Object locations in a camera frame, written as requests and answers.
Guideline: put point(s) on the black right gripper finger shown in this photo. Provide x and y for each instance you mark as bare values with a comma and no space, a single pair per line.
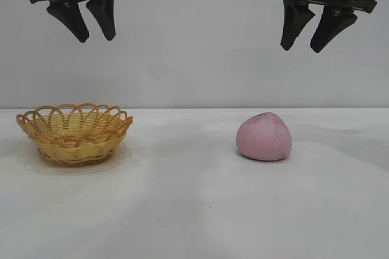
291,25
328,31

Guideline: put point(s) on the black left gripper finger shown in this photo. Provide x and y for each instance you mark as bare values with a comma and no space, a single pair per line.
73,22
104,15

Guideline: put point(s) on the pink peach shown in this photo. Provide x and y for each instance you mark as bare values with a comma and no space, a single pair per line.
264,137

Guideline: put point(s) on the yellow woven wicker basket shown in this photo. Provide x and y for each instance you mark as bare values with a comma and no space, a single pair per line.
73,146

